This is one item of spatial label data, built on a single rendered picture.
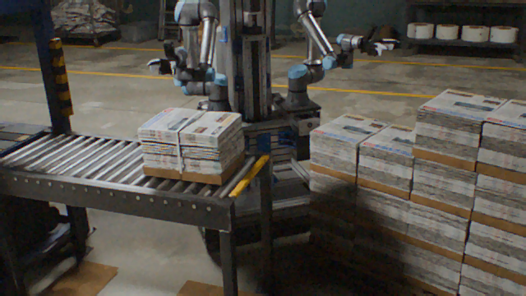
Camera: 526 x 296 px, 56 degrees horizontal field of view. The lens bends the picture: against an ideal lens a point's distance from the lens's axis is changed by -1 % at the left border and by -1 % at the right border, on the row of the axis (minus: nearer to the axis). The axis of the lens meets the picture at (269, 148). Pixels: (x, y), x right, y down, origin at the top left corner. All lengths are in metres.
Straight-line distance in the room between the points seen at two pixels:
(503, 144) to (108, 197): 1.66
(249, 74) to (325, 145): 0.70
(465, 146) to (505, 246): 0.47
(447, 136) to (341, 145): 0.55
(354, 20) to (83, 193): 7.35
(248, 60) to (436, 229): 1.42
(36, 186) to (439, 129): 1.82
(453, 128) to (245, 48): 1.32
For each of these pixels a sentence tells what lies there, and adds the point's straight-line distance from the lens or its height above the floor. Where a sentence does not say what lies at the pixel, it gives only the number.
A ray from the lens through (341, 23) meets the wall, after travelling 9.19.
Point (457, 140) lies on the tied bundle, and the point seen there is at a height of 0.96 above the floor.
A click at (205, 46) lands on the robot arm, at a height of 1.25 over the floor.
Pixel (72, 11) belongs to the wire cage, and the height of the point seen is 0.66.
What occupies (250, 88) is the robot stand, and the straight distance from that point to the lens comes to 3.05.
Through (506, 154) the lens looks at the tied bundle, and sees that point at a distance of 2.24.
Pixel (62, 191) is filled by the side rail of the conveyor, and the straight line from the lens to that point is 2.43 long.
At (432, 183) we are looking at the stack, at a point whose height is 0.72.
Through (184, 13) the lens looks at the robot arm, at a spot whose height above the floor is 1.40.
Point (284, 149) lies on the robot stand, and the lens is 3.12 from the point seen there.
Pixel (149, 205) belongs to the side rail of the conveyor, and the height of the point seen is 0.75.
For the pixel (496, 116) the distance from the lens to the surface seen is 2.29.
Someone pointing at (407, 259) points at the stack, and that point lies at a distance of 2.65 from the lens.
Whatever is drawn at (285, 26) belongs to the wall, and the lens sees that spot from 9.44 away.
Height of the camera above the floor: 1.77
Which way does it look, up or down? 23 degrees down
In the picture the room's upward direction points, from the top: 1 degrees counter-clockwise
